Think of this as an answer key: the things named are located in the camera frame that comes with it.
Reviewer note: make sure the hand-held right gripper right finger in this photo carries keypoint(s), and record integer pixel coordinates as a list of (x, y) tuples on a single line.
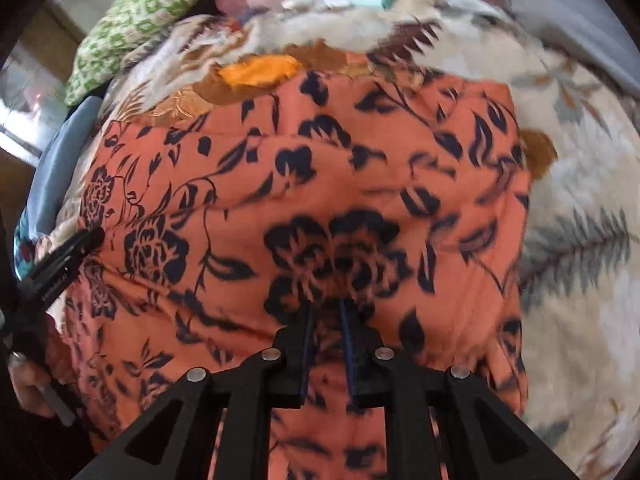
[(350, 350)]

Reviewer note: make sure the grey pillow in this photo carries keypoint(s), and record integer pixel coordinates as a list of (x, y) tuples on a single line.
[(575, 10)]

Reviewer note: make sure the leaf-print fleece blanket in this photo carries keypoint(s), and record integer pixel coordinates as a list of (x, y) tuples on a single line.
[(575, 210)]

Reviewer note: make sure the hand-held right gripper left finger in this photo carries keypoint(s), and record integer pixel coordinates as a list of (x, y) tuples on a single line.
[(306, 345)]

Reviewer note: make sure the green checked pillow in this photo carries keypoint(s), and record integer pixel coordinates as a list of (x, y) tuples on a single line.
[(135, 25)]

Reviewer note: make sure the teal striped cloth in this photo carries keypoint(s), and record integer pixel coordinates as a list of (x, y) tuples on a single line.
[(24, 255)]

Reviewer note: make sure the blue pillow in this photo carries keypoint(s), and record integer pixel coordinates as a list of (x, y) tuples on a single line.
[(60, 160)]

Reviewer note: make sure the person's left hand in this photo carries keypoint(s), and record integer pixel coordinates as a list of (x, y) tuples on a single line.
[(27, 385)]

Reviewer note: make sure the patterned glass window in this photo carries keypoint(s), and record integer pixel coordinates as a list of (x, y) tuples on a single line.
[(30, 95)]

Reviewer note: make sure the orange floral cloth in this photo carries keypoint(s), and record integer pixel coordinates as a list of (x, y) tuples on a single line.
[(350, 160)]

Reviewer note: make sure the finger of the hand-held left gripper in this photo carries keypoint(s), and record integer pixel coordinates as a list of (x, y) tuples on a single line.
[(62, 265)]

